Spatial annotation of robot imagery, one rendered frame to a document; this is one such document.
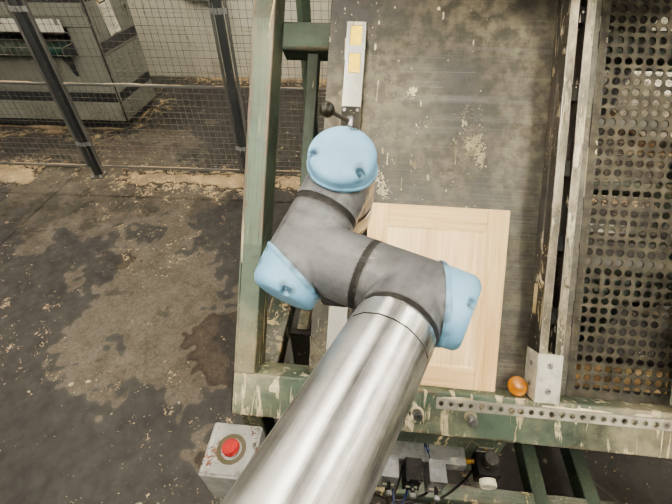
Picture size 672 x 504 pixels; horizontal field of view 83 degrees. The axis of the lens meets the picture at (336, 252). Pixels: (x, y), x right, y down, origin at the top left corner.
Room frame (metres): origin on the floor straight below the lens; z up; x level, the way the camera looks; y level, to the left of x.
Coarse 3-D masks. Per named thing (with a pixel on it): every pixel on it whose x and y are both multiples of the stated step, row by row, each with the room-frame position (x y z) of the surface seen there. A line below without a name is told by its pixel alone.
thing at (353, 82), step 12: (348, 24) 1.13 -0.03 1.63; (360, 24) 1.13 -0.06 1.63; (348, 36) 1.11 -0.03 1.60; (348, 48) 1.10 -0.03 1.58; (360, 48) 1.09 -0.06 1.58; (348, 60) 1.08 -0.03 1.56; (360, 60) 1.07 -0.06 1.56; (348, 72) 1.06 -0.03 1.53; (360, 72) 1.05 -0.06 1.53; (348, 84) 1.04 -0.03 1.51; (360, 84) 1.03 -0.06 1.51; (348, 96) 1.02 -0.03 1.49; (360, 96) 1.01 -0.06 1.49; (336, 312) 0.65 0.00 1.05; (336, 324) 0.63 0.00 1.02; (336, 336) 0.61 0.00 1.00
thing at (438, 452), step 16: (400, 432) 0.44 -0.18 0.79; (400, 448) 0.42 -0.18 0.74; (416, 448) 0.42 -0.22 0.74; (432, 448) 0.42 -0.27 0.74; (448, 448) 0.42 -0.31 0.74; (464, 448) 0.42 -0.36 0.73; (496, 448) 0.41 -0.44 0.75; (416, 464) 0.37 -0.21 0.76; (432, 464) 0.37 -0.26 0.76; (448, 464) 0.38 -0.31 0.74; (464, 464) 0.38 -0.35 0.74; (480, 464) 0.37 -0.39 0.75; (496, 464) 0.36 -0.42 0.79; (384, 480) 0.34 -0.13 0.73; (416, 480) 0.33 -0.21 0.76; (432, 480) 0.33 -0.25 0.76; (464, 480) 0.36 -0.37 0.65; (480, 480) 0.34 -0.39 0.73; (496, 480) 0.34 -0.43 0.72; (416, 496) 0.33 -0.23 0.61
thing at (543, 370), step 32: (576, 0) 1.09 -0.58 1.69; (576, 32) 1.04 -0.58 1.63; (576, 64) 1.02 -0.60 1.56; (576, 96) 0.95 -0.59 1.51; (576, 128) 0.89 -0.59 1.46; (544, 160) 0.90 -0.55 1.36; (576, 160) 0.84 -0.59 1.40; (544, 192) 0.84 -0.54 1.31; (576, 192) 0.79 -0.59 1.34; (544, 224) 0.77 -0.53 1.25; (544, 256) 0.71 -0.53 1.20; (544, 288) 0.64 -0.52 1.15; (544, 320) 0.59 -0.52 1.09; (544, 352) 0.54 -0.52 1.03; (544, 384) 0.49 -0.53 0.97
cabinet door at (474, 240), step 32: (384, 224) 0.81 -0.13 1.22; (416, 224) 0.81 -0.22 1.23; (448, 224) 0.80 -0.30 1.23; (480, 224) 0.80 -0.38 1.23; (448, 256) 0.75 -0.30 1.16; (480, 256) 0.74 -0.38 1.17; (480, 320) 0.63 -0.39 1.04; (448, 352) 0.58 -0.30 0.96; (480, 352) 0.57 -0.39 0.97; (448, 384) 0.52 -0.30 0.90; (480, 384) 0.52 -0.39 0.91
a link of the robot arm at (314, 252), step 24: (312, 192) 0.34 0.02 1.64; (288, 216) 0.32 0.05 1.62; (312, 216) 0.31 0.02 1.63; (336, 216) 0.32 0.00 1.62; (288, 240) 0.29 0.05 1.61; (312, 240) 0.29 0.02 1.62; (336, 240) 0.28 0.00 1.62; (360, 240) 0.28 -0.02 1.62; (264, 264) 0.27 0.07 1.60; (288, 264) 0.27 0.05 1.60; (312, 264) 0.27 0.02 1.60; (336, 264) 0.26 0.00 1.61; (264, 288) 0.27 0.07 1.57; (288, 288) 0.25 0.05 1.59; (312, 288) 0.25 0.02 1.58; (336, 288) 0.25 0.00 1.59
